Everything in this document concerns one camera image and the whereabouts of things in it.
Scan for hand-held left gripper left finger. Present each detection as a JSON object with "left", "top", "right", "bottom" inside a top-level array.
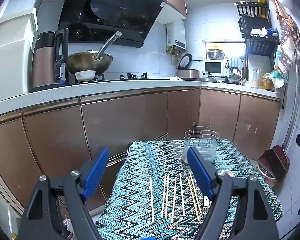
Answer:
[{"left": 16, "top": 147, "right": 110, "bottom": 240}]

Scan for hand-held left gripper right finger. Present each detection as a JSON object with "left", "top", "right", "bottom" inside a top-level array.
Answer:
[{"left": 186, "top": 146, "right": 283, "bottom": 240}]

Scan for wooden chopstick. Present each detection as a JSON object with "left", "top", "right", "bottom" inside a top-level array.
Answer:
[
  {"left": 179, "top": 173, "right": 185, "bottom": 216},
  {"left": 187, "top": 177, "right": 200, "bottom": 221},
  {"left": 171, "top": 177, "right": 177, "bottom": 222},
  {"left": 189, "top": 172, "right": 202, "bottom": 213},
  {"left": 149, "top": 176, "right": 155, "bottom": 223},
  {"left": 165, "top": 174, "right": 169, "bottom": 218}
]

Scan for wire utensil holder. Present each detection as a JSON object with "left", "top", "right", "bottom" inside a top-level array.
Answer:
[{"left": 181, "top": 121, "right": 220, "bottom": 164}]

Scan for dark red dustpan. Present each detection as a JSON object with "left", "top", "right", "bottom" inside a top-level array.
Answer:
[{"left": 259, "top": 145, "right": 290, "bottom": 183}]

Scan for zigzag patterned tablecloth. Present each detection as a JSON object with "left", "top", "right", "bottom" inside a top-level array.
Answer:
[{"left": 95, "top": 140, "right": 282, "bottom": 240}]

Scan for brown kitchen base cabinets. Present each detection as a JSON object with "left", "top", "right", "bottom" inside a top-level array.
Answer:
[{"left": 0, "top": 86, "right": 282, "bottom": 213}]

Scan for clear spray bottle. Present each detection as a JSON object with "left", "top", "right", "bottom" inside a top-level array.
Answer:
[{"left": 251, "top": 67, "right": 259, "bottom": 88}]

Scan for steel pan lid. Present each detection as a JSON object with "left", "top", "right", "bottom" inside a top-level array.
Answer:
[{"left": 196, "top": 73, "right": 220, "bottom": 83}]

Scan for dark pan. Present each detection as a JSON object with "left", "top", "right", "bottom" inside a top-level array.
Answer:
[{"left": 225, "top": 74, "right": 245, "bottom": 85}]

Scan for white bowl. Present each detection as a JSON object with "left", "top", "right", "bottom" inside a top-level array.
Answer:
[{"left": 75, "top": 70, "right": 97, "bottom": 82}]

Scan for copper rice cooker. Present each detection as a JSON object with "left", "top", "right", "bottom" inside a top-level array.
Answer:
[{"left": 177, "top": 53, "right": 200, "bottom": 80}]

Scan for blue label bottle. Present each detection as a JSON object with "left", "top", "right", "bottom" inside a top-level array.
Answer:
[{"left": 59, "top": 64, "right": 67, "bottom": 85}]

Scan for gas stove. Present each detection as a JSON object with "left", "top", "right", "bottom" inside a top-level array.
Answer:
[{"left": 72, "top": 72, "right": 180, "bottom": 82}]

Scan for grey blue towel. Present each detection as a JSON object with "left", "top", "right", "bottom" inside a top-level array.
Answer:
[{"left": 226, "top": 56, "right": 243, "bottom": 72}]

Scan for white microwave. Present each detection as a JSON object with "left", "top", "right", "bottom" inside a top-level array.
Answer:
[{"left": 205, "top": 61, "right": 225, "bottom": 76}]

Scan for steel wok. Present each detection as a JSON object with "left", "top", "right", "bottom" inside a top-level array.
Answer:
[{"left": 65, "top": 31, "right": 122, "bottom": 75}]

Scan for floral apron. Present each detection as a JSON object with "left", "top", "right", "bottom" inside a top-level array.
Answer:
[{"left": 274, "top": 0, "right": 300, "bottom": 82}]

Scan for steel pot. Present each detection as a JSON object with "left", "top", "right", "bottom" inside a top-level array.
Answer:
[{"left": 207, "top": 48, "right": 226, "bottom": 60}]

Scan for rose gold electric kettle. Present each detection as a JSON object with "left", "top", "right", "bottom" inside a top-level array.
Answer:
[{"left": 31, "top": 28, "right": 70, "bottom": 89}]

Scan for yellow gas pipes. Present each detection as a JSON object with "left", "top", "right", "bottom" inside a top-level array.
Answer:
[{"left": 166, "top": 46, "right": 180, "bottom": 63}]

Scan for white water heater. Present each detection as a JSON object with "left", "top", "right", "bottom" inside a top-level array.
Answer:
[{"left": 166, "top": 20, "right": 186, "bottom": 49}]

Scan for black range hood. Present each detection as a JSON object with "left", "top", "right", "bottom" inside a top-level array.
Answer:
[{"left": 58, "top": 0, "right": 169, "bottom": 48}]

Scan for black wall rack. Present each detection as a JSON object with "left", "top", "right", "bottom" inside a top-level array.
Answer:
[{"left": 234, "top": 1, "right": 280, "bottom": 55}]

